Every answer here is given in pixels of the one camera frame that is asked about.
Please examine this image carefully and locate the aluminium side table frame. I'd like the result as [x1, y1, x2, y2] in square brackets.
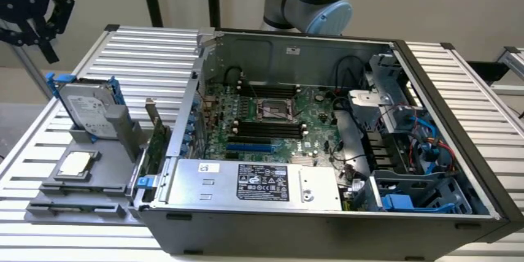
[465, 45, 524, 93]

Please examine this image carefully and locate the black open PC case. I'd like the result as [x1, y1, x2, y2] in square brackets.
[130, 27, 513, 256]

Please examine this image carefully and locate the grey metal drive cage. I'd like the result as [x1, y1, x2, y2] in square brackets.
[346, 52, 428, 134]

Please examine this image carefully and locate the looped black wire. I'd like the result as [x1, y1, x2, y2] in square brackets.
[332, 55, 370, 91]

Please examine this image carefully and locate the blue expansion slot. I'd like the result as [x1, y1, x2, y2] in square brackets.
[225, 143, 274, 155]

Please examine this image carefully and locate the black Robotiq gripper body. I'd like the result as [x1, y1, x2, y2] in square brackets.
[0, 0, 57, 26]

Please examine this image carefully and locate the blue card retention clip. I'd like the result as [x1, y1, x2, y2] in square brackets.
[136, 175, 156, 190]

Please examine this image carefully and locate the blue wire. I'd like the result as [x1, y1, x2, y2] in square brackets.
[404, 114, 442, 179]

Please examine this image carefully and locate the hard disk with blue bracket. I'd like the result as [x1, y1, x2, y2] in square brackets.
[45, 71, 132, 145]

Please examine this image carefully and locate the long black expansion slot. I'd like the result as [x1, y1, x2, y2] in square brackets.
[225, 136, 274, 145]

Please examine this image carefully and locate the grey disk bay blue latch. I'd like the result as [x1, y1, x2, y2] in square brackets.
[368, 168, 474, 215]

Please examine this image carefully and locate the black RAM slot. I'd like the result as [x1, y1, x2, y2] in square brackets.
[238, 83, 296, 89]
[238, 90, 296, 96]
[238, 93, 296, 99]
[236, 129, 306, 135]
[236, 120, 306, 126]
[236, 125, 306, 131]
[238, 87, 296, 93]
[236, 133, 306, 140]

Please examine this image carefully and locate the silver CPU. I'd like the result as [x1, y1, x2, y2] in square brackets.
[56, 150, 101, 180]

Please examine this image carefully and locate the green graphics card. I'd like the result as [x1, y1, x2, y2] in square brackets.
[137, 97, 170, 183]

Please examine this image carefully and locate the aluminium profile post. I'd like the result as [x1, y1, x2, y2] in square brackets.
[9, 40, 54, 101]

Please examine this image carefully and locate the black fan shroud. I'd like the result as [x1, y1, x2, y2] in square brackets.
[334, 110, 414, 174]

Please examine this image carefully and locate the red wire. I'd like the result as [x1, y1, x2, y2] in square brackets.
[432, 138, 457, 171]

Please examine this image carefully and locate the grey parts rack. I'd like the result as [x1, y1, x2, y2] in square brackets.
[25, 104, 173, 225]

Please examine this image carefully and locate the green motherboard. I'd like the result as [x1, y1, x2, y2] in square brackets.
[198, 81, 370, 191]

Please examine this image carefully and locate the CPU socket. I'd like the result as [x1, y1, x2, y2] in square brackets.
[252, 97, 298, 122]

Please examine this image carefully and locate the silver power supply unit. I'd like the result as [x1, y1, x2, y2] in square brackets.
[164, 158, 344, 211]

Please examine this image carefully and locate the short black wire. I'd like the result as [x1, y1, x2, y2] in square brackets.
[221, 65, 246, 87]

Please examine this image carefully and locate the silver chipset heat sink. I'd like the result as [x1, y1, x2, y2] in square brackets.
[292, 155, 318, 168]

